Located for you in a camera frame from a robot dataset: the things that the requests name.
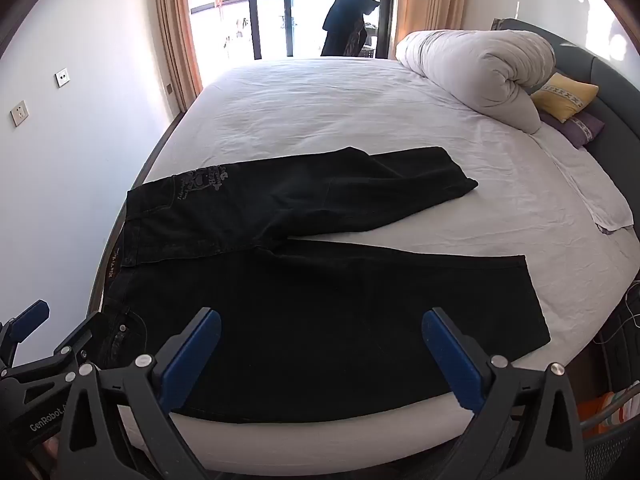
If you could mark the white wall socket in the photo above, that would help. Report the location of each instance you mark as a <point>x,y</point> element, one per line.
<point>62,77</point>
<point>19,113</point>

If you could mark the sliding glass door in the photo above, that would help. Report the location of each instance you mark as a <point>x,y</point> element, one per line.
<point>256,10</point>

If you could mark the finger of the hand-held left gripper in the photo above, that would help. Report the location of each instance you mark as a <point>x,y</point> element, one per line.
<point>75,340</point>
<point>30,317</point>

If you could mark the black pants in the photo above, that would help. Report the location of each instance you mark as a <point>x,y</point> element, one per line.
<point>325,310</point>

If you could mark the purple patterned pillow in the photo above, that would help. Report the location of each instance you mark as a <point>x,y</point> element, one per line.
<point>580,127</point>

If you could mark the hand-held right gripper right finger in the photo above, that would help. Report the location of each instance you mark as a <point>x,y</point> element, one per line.
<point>450,360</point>

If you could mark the rolled white duvet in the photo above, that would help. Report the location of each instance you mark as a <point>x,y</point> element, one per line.
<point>475,70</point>

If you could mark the black mesh basket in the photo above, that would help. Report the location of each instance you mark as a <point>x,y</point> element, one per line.
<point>610,450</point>

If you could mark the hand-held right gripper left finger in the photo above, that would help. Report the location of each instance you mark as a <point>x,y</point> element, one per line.
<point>190,355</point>

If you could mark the bed with white sheet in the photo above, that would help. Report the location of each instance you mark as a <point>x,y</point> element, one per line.
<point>325,110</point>

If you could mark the grey padded headboard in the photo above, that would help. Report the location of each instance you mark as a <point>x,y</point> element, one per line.
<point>615,90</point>

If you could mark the yellow patterned pillow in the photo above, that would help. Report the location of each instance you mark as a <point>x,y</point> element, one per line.
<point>562,95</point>

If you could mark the white cloth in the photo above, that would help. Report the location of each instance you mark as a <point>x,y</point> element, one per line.
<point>595,195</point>

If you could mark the dark hanging clothing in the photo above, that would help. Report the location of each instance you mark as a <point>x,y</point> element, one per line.
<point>345,20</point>

